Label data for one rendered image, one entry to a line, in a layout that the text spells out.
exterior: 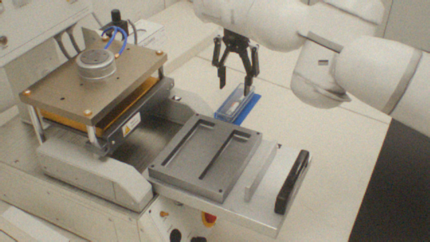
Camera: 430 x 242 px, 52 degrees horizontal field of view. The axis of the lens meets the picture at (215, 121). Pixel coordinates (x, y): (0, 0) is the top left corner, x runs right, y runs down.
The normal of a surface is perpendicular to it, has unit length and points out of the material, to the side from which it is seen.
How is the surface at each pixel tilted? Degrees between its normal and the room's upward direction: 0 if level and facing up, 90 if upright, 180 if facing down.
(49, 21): 90
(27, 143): 0
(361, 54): 34
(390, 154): 43
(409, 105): 81
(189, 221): 65
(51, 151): 0
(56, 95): 0
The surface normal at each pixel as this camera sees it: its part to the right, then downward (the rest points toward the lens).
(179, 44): 0.00, -0.78
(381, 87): -0.49, 0.39
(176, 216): 0.81, -0.08
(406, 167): -0.34, -0.20
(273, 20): -0.46, 0.10
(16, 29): 0.90, 0.28
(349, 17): -0.17, 0.10
